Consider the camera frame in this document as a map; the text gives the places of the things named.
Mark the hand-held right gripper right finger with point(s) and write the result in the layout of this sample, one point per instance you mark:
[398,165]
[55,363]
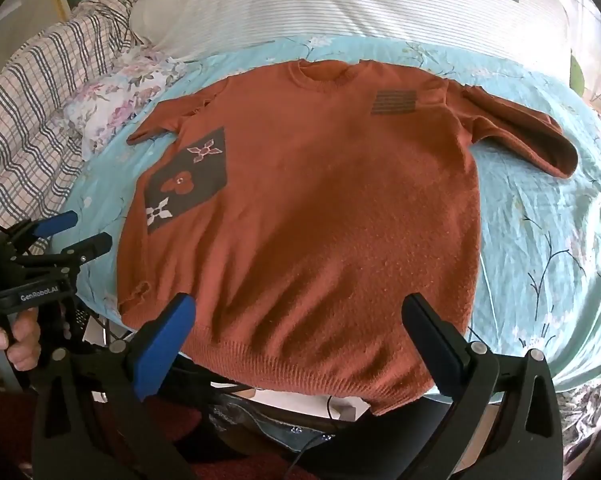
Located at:
[443,345]

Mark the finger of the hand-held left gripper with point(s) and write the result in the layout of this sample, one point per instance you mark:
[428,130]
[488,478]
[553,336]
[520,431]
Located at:
[60,222]
[93,246]

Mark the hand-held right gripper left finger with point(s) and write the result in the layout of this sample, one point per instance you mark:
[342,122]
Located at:
[164,340]

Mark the orange knit sweater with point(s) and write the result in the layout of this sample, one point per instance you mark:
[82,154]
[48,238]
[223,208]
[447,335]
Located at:
[310,220]

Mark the person's left hand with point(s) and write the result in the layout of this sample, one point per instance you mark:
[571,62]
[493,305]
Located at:
[15,337]

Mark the plaid checked blanket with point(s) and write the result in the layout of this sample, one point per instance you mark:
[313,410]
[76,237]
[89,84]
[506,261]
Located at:
[35,110]

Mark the pink floral cloth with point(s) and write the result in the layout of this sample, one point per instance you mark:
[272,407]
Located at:
[115,95]

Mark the light blue floral bedsheet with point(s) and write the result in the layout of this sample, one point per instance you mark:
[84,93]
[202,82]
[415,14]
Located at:
[535,240]

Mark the white striped pillow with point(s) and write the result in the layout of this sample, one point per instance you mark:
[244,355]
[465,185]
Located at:
[360,5]

